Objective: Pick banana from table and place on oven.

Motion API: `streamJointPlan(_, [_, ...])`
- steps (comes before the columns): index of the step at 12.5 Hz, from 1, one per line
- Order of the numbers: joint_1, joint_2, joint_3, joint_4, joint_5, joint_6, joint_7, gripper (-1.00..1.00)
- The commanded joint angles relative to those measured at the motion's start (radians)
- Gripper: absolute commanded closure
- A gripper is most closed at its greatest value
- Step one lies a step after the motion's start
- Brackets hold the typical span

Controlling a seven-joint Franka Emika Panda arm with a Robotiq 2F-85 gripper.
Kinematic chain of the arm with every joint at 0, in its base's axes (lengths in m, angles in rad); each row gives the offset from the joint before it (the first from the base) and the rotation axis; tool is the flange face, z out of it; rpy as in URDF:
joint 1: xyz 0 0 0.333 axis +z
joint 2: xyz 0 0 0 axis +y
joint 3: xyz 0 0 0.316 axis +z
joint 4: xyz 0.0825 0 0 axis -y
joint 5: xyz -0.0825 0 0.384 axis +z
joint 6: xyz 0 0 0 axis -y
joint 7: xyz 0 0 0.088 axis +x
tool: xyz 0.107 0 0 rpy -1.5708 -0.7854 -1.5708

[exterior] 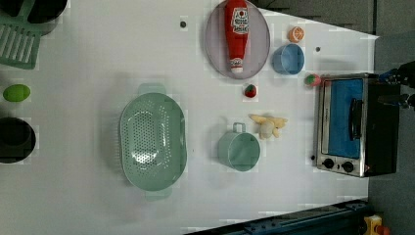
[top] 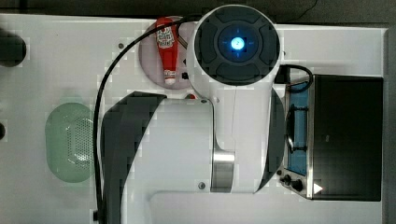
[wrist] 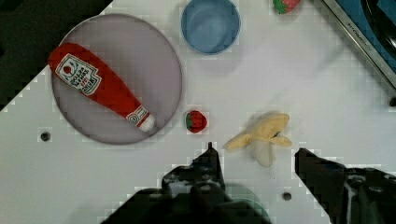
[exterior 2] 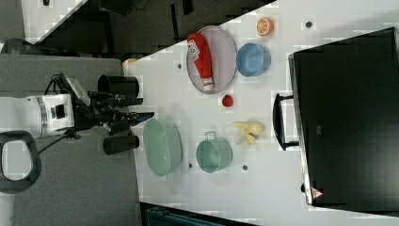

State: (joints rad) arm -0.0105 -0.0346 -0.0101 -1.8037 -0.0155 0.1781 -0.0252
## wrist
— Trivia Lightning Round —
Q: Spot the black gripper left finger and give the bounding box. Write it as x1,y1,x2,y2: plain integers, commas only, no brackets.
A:
102,146,271,224

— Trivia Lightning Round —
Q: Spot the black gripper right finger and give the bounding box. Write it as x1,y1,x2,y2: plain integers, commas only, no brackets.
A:
294,148,396,224

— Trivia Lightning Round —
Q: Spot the yellow plush peeled banana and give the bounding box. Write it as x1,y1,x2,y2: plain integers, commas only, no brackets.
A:
224,113,292,168

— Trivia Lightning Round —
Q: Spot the silver black toaster oven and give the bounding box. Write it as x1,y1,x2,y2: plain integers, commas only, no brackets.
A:
319,0,396,91

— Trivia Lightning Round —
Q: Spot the red plush strawberry near oven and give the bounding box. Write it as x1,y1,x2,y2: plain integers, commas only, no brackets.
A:
273,0,301,14

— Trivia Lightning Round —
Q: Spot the red plush strawberry near plate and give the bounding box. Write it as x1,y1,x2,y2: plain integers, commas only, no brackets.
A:
186,110,207,133

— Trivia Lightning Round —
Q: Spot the grey round plate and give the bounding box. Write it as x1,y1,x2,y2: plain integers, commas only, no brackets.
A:
51,14,183,145

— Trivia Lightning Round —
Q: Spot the blue plastic cup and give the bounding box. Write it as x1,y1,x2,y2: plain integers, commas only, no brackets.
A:
180,0,241,55

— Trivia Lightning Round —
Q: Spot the red plush ketchup bottle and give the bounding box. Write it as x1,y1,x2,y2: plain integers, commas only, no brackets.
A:
48,43,156,132

